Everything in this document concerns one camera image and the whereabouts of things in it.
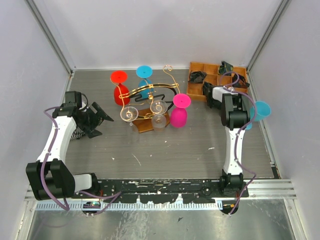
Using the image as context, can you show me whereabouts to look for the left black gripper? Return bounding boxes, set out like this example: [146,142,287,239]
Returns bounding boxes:
[78,101,113,138]

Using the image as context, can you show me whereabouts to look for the clear wine glass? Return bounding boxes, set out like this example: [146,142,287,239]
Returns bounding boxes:
[120,106,139,144]
[150,100,168,132]

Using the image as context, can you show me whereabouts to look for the pink wine glass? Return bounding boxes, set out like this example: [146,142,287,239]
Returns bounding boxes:
[170,93,191,128]

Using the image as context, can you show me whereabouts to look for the blue wine glass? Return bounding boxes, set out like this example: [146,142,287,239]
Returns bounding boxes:
[246,101,272,131]
[136,65,154,99]

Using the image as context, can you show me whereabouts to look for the black white striped cloth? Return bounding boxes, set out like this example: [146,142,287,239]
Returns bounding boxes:
[70,127,85,141]

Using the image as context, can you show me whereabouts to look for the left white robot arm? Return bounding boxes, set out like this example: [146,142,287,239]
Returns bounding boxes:
[26,91,113,201]

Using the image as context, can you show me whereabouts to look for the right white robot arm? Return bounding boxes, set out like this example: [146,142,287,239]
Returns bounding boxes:
[202,82,251,197]

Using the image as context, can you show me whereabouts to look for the red wine glass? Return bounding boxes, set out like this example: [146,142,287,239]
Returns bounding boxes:
[110,70,130,106]

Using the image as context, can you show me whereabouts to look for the black sock in tray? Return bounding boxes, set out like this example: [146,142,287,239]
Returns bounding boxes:
[202,81,214,97]
[189,71,207,84]

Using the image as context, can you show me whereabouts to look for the wooden compartment tray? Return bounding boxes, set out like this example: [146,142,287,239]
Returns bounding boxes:
[186,62,249,102]

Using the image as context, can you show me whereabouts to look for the patterned dark sock in tray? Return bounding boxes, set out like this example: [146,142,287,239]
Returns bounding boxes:
[218,60,234,76]

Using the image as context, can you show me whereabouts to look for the dark sock right tray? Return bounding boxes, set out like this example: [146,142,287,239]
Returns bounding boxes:
[232,74,250,89]

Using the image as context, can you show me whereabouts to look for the gold wire wine glass rack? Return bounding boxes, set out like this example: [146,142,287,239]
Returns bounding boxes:
[120,65,181,134]

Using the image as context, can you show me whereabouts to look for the black mounting base plate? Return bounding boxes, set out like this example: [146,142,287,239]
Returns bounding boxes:
[85,178,241,204]

